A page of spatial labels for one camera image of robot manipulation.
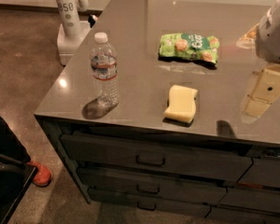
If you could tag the green rice chip bag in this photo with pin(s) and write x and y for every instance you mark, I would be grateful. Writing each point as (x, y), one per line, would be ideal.
(189, 47)

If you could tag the white robot base numbered 050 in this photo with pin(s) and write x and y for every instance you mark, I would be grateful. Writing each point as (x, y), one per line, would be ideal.
(72, 30)

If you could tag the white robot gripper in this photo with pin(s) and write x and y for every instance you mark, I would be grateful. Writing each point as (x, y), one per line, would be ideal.
(272, 36)

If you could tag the orange shoe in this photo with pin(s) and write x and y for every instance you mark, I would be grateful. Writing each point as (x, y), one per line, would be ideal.
(43, 175)

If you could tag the black trouser leg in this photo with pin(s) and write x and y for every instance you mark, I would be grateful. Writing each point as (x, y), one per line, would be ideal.
(10, 145)

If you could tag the yellow sponge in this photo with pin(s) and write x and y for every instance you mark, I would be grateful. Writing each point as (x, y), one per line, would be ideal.
(182, 106)

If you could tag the clear plastic water bottle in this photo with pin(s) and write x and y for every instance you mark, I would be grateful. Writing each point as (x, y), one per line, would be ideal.
(104, 70)

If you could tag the grey drawer cabinet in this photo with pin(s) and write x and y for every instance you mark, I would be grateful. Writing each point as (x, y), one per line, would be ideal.
(217, 176)

